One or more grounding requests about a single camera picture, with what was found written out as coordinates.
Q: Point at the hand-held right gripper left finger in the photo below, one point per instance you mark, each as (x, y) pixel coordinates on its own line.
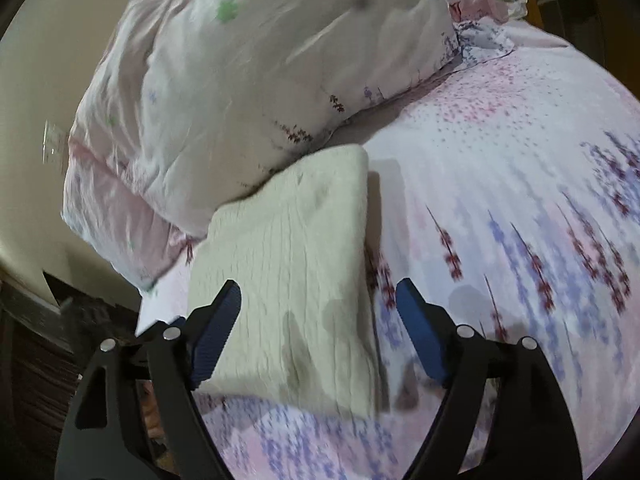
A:
(215, 335)

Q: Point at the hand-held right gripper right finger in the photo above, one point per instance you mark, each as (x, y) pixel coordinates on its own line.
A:
(422, 335)

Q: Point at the dark wooden nightstand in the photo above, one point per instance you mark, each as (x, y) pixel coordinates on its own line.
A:
(40, 360)

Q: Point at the floral pink bed sheet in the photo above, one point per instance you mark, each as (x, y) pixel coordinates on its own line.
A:
(500, 160)

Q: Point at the wall socket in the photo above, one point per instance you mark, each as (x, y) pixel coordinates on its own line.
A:
(54, 142)

